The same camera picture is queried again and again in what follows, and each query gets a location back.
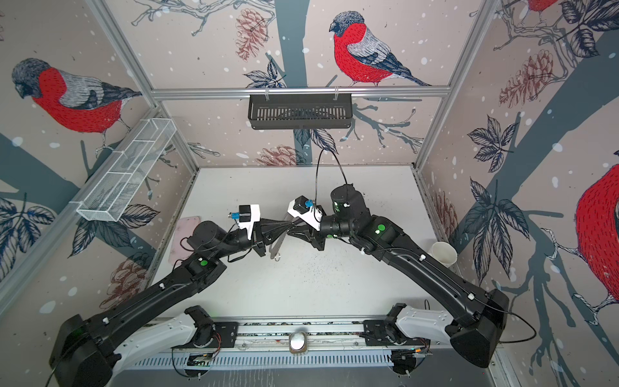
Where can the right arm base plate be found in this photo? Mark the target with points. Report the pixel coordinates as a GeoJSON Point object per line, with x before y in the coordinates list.
{"type": "Point", "coordinates": [379, 333]}

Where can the white mug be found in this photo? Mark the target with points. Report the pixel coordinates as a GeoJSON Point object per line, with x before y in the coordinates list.
{"type": "Point", "coordinates": [444, 253]}

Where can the silver push button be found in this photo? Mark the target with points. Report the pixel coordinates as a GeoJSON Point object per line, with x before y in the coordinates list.
{"type": "Point", "coordinates": [298, 342]}

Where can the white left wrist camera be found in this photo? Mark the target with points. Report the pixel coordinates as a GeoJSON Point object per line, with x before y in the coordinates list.
{"type": "Point", "coordinates": [246, 217]}

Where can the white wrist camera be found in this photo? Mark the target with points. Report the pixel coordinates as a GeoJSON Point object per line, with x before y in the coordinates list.
{"type": "Point", "coordinates": [306, 210]}
{"type": "Point", "coordinates": [246, 217]}

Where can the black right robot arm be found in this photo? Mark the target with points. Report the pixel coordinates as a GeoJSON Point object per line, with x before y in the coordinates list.
{"type": "Point", "coordinates": [478, 316]}

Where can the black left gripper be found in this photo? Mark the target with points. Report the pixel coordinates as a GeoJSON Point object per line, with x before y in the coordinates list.
{"type": "Point", "coordinates": [262, 232]}

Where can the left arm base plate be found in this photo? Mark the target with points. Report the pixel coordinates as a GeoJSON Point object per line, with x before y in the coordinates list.
{"type": "Point", "coordinates": [214, 335]}

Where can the white wire mesh basket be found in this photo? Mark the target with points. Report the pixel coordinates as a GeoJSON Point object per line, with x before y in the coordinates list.
{"type": "Point", "coordinates": [114, 191]}

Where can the black hanging basket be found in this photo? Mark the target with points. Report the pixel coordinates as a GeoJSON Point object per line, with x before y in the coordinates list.
{"type": "Point", "coordinates": [300, 111]}

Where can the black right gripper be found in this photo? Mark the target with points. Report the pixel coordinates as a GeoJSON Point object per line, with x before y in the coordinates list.
{"type": "Point", "coordinates": [310, 235]}

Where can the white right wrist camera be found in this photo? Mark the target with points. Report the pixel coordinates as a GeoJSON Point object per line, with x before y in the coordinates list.
{"type": "Point", "coordinates": [306, 210]}

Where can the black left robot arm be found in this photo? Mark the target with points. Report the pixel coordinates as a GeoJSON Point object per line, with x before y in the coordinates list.
{"type": "Point", "coordinates": [89, 352]}

